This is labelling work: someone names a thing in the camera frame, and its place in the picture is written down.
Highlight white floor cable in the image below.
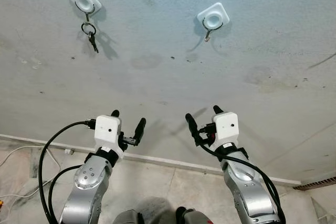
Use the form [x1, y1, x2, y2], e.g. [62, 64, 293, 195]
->
[0, 145, 62, 204]

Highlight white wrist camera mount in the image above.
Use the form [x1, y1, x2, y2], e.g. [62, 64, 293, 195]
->
[213, 112, 241, 148]
[93, 115, 124, 159]

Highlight white baseboard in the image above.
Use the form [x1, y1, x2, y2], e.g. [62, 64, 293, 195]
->
[0, 133, 304, 187]

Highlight keys on metal ring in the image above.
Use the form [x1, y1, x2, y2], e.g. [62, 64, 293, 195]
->
[81, 22, 100, 54]

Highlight brown floor grille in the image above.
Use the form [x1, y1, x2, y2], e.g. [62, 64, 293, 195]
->
[292, 177, 336, 191]

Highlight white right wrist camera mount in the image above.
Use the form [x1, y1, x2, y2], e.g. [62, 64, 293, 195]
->
[213, 112, 241, 148]

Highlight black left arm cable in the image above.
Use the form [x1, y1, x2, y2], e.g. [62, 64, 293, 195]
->
[38, 120, 98, 224]
[48, 164, 82, 220]

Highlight grey robot right leg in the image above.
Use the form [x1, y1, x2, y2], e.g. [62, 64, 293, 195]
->
[176, 207, 216, 224]

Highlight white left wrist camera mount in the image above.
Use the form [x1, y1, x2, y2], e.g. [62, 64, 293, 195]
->
[93, 115, 124, 159]

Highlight grey robot leg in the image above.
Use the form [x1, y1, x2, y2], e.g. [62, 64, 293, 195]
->
[113, 209, 145, 224]
[176, 207, 216, 224]

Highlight grey robot left leg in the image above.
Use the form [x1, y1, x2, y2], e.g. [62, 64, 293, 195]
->
[113, 209, 145, 224]

